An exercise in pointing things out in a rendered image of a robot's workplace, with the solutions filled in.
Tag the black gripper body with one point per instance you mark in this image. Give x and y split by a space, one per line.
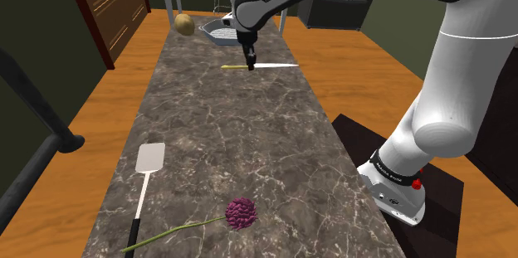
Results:
248 47

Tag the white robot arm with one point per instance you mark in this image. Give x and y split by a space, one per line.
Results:
457 67

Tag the grey rectangular tray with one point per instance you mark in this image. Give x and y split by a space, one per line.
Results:
216 32

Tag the yellow potato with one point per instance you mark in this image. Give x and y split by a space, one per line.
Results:
184 24

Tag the brown wooden door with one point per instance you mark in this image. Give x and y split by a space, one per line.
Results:
109 2

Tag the purple flower with green stem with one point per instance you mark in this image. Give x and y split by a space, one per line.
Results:
241 213

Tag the black railing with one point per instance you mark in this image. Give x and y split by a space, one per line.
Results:
28 136

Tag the dark robot stand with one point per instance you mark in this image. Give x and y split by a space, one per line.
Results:
433 212

